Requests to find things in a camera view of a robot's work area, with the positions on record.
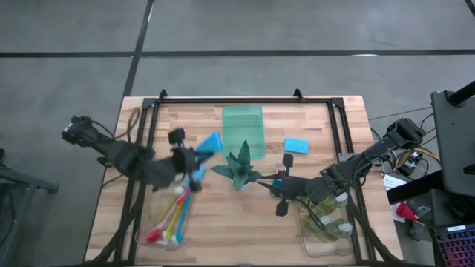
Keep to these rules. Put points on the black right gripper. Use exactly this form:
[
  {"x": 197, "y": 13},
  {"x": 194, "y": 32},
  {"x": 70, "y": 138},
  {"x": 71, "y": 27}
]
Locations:
[{"x": 308, "y": 187}]

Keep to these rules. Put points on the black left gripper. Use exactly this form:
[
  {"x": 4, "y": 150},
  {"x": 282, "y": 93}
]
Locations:
[{"x": 178, "y": 163}]

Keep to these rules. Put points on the light blue sponge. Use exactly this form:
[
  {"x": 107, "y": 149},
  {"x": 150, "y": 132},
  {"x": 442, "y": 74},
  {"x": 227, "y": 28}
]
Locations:
[
  {"x": 209, "y": 144},
  {"x": 200, "y": 173},
  {"x": 296, "y": 145}
]

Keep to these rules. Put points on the blue dish brush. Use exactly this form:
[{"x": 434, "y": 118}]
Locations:
[{"x": 184, "y": 219}]

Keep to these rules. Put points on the lime green dish brush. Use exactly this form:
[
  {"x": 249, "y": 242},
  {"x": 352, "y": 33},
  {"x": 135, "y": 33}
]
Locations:
[{"x": 174, "y": 222}]

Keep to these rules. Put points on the red and pink dish brush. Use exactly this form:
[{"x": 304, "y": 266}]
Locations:
[{"x": 154, "y": 236}]

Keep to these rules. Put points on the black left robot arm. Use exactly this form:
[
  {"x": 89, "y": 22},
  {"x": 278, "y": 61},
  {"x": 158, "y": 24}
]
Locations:
[{"x": 118, "y": 155}]

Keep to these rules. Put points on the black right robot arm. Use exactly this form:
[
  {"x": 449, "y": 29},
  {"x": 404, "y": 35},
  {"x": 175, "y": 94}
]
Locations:
[{"x": 375, "y": 155}]

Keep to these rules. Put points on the snake plant in white pot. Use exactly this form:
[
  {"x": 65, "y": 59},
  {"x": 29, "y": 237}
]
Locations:
[{"x": 239, "y": 170}]

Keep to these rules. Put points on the green translucent plastic bin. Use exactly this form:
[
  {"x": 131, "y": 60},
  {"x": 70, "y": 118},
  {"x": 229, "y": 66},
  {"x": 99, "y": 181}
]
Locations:
[{"x": 243, "y": 126}]

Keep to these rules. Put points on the clear plastic bin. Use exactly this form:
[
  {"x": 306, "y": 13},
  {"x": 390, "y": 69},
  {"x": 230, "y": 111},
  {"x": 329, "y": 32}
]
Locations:
[
  {"x": 144, "y": 226},
  {"x": 326, "y": 249}
]

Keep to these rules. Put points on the white paper sheet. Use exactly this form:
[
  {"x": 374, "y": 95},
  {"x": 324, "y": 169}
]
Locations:
[{"x": 394, "y": 181}]

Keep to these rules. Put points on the red plastic object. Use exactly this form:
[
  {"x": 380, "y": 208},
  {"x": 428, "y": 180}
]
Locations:
[{"x": 404, "y": 212}]

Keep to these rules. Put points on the small blue electronics module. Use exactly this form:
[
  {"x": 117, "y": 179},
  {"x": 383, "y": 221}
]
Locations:
[{"x": 410, "y": 165}]

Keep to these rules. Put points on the black diagonal bar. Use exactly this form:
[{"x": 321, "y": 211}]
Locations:
[{"x": 415, "y": 189}]

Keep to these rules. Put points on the grey metal stand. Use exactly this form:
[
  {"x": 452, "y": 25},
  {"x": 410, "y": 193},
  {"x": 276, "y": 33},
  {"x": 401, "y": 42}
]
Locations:
[{"x": 22, "y": 180}]

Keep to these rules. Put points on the black stand panel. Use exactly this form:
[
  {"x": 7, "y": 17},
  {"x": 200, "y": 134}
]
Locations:
[{"x": 456, "y": 148}]

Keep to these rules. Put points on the backlit keyboard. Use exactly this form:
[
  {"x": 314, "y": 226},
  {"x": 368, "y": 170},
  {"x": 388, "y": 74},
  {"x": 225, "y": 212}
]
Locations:
[{"x": 456, "y": 248}]

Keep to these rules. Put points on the black stand pole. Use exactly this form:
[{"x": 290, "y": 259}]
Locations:
[{"x": 464, "y": 94}]

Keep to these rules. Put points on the black aluminium table frame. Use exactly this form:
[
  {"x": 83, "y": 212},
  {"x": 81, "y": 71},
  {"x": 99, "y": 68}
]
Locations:
[{"x": 241, "y": 100}]

